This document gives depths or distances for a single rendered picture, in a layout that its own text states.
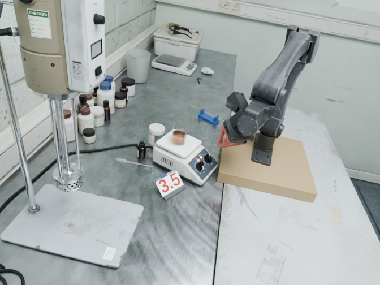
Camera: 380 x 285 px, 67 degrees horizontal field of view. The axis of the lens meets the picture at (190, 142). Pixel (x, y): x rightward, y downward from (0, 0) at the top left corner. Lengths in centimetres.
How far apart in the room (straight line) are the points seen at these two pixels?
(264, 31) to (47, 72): 196
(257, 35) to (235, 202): 163
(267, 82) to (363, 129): 207
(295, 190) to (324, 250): 20
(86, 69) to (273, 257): 64
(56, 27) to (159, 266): 55
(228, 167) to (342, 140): 194
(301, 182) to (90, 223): 68
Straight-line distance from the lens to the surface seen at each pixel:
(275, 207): 97
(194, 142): 99
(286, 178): 103
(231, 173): 96
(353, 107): 268
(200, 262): 77
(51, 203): 88
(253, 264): 80
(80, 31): 49
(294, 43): 91
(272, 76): 81
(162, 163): 97
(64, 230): 81
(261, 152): 109
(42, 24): 52
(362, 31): 243
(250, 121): 75
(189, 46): 197
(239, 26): 233
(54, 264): 77
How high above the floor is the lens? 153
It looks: 34 degrees down
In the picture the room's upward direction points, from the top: 10 degrees clockwise
